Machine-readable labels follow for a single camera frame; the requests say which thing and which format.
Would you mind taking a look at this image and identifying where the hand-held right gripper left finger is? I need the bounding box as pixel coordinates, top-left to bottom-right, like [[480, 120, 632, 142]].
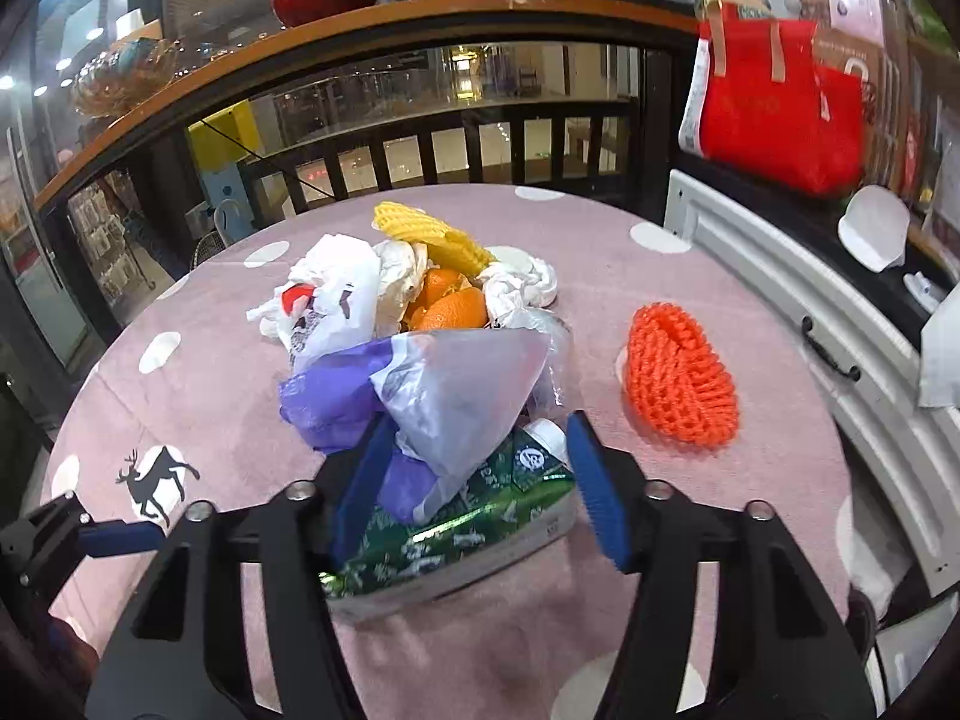
[[84, 414, 398, 720]]

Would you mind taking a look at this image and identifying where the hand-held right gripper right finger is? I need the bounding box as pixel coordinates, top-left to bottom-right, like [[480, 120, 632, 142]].
[[566, 411, 878, 720]]

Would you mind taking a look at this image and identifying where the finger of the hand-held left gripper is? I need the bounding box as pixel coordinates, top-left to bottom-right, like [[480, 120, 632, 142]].
[[26, 493, 167, 560]]

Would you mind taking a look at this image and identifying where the purple plastic bag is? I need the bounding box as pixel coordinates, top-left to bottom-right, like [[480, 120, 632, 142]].
[[279, 337, 451, 527]]

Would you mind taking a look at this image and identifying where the translucent white plastic bag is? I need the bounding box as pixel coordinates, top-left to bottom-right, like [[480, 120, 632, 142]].
[[371, 326, 552, 502]]

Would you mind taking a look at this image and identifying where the orange foam fruit net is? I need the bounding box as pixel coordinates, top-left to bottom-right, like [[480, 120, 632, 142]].
[[619, 302, 742, 452]]

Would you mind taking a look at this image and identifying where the yellow foam fruit net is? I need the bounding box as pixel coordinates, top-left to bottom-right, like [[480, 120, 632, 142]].
[[373, 201, 497, 280]]

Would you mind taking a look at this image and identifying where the clear plastic bag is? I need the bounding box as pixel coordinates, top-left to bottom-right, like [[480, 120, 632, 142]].
[[517, 306, 577, 421]]

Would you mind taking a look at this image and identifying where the large orange peel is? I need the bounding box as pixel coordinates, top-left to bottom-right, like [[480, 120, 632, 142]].
[[405, 288, 490, 334]]

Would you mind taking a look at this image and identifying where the white plastic bag red print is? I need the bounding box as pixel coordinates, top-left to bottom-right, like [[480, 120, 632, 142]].
[[246, 234, 383, 372]]

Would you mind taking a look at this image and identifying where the twisted white tissue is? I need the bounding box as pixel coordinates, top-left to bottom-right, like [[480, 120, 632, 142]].
[[482, 253, 560, 316]]

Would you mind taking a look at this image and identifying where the crumpled white tissue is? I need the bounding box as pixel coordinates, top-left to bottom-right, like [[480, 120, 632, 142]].
[[373, 238, 437, 316]]

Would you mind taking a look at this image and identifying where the small orange peel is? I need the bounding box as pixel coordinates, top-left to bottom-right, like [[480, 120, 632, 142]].
[[422, 267, 475, 295]]

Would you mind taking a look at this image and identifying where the white cabinet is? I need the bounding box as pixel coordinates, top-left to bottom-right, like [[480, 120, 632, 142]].
[[664, 169, 960, 605]]

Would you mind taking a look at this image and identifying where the black railing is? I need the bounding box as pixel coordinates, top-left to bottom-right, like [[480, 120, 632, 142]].
[[45, 45, 676, 301]]

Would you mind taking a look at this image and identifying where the toilet paper roll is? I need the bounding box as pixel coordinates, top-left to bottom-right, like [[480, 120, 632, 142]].
[[918, 306, 960, 407]]

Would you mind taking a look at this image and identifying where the yellow box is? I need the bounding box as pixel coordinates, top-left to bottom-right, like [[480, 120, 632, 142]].
[[187, 101, 263, 175]]

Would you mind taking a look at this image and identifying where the small white hook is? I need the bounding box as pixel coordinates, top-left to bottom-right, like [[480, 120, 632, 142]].
[[903, 270, 950, 314]]

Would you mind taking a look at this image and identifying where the white paper receipt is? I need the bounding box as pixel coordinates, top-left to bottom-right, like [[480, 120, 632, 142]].
[[678, 37, 710, 156]]

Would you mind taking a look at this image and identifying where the red tote bag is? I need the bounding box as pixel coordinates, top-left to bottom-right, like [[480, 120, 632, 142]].
[[696, 15, 867, 197]]

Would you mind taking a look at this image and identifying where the curved wooden ledge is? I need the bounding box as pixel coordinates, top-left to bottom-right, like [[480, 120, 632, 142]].
[[34, 0, 704, 212]]

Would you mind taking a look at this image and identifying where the amber glass bowl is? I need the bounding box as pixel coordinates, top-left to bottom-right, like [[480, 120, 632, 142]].
[[71, 37, 182, 119]]

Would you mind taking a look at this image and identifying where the black drawer handle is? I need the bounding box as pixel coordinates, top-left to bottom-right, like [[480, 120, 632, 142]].
[[800, 317, 863, 383]]

